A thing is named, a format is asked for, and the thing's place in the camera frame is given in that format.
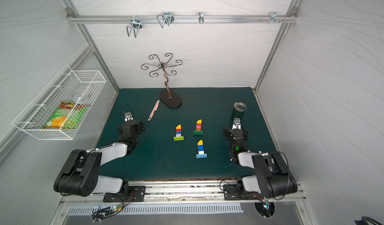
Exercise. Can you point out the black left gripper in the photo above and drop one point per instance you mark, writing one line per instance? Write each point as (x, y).
(130, 127)

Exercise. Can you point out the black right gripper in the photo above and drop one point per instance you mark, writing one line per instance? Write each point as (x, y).
(236, 132)

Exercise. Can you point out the dark green lego plate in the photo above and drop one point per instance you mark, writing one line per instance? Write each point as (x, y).
(200, 133)

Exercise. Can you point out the light blue lego plate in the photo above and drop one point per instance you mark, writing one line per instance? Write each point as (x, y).
(199, 156)

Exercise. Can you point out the lime green lego plate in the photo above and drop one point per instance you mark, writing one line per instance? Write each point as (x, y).
(179, 138)

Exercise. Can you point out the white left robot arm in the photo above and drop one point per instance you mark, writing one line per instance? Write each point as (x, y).
(80, 175)

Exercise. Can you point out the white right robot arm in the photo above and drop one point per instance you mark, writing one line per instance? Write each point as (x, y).
(272, 177)

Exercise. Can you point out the dark green metal tumbler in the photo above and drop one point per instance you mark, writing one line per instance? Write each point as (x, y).
(238, 111)

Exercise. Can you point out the pink plastic knife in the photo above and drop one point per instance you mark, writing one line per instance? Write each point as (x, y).
(155, 108)

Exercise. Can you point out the green table mat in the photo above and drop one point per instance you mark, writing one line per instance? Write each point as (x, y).
(159, 157)

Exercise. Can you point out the brown metal cup tree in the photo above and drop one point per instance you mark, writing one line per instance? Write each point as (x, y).
(169, 97)

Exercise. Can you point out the green snack bag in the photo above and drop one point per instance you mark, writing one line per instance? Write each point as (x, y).
(67, 116)

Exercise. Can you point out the metal double hook left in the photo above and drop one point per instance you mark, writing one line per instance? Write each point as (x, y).
(134, 28)

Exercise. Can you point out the metal double hook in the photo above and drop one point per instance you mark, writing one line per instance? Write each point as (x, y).
(134, 28)
(165, 18)

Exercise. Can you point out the metal double hook middle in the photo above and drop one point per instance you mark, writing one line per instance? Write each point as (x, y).
(165, 18)

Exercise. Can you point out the metal single hook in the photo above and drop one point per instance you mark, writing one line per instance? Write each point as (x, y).
(201, 17)

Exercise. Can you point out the metal hook right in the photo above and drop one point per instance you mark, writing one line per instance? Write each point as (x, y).
(273, 19)

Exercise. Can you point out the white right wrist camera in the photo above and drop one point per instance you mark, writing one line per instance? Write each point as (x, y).
(236, 124)

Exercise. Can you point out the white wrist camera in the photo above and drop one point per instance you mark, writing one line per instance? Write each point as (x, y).
(128, 116)
(236, 124)

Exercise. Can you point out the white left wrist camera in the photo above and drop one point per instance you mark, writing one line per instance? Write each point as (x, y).
(128, 116)

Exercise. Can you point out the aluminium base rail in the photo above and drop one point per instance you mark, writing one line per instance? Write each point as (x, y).
(184, 192)

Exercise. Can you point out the white wire basket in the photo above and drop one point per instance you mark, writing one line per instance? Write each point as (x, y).
(78, 86)

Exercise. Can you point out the aluminium top rail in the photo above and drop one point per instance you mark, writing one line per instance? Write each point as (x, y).
(188, 19)

